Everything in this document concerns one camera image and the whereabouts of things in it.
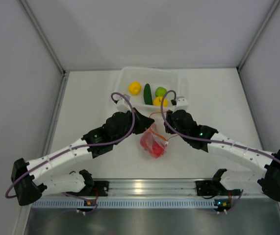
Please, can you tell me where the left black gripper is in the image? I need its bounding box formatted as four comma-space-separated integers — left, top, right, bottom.
112, 107, 154, 145

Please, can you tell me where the clear zip top bag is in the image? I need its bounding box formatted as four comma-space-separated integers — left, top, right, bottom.
140, 112, 176, 157

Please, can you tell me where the yellow fake apple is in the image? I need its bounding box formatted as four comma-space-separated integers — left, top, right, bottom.
153, 96, 168, 107

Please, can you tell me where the green fake cucumber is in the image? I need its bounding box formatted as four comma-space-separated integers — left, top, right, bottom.
143, 83, 153, 105

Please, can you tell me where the red fake apple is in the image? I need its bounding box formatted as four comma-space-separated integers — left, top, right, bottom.
149, 141, 167, 158

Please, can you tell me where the light green fake vegetable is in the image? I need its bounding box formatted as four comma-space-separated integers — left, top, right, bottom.
155, 87, 167, 97

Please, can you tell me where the yellow fake lemon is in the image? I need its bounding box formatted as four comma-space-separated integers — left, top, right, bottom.
128, 81, 142, 95

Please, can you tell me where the red fake tomato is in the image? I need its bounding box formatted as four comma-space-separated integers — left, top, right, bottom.
140, 132, 154, 149

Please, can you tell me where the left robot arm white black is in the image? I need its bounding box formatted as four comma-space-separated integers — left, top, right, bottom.
11, 109, 154, 206

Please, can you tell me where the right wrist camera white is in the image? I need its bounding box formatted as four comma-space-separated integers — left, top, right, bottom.
171, 96, 188, 112

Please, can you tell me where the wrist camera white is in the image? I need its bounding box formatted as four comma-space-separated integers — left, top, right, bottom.
171, 96, 188, 112
116, 94, 130, 113

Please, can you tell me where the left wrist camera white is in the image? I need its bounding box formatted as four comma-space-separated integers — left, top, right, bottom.
116, 94, 130, 113

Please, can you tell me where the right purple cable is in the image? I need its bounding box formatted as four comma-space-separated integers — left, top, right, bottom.
159, 90, 280, 199

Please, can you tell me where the purple cable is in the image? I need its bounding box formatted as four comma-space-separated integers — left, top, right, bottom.
159, 90, 280, 199
5, 92, 136, 198

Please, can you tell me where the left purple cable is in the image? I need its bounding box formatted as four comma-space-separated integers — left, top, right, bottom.
5, 92, 136, 198

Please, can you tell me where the aluminium rail frame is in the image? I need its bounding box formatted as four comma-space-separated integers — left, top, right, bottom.
39, 178, 260, 198

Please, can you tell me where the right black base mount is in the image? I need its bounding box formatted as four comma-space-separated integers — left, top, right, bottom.
195, 180, 218, 197

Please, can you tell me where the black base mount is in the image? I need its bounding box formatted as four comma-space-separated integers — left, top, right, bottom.
195, 180, 218, 197
88, 180, 109, 197

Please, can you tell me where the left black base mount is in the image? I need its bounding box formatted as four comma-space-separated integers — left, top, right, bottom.
88, 180, 109, 197

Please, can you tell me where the white slotted cable duct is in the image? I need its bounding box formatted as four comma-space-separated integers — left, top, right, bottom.
31, 198, 222, 209

